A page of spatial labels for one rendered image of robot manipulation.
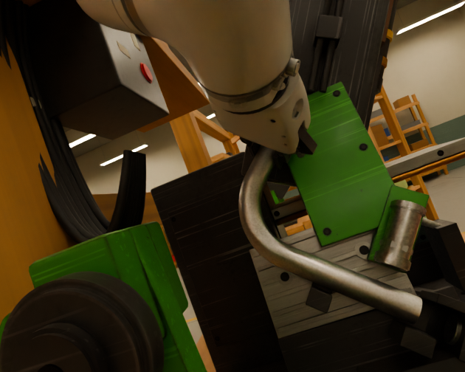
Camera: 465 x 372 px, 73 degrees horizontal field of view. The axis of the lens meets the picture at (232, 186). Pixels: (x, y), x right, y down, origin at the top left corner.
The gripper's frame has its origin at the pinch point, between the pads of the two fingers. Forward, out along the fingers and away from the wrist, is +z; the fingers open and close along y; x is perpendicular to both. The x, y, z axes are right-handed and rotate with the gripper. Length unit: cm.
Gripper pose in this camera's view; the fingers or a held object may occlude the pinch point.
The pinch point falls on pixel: (269, 147)
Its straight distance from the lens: 43.4
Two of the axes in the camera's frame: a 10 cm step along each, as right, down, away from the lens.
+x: -4.7, 8.6, -1.8
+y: -8.5, -3.9, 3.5
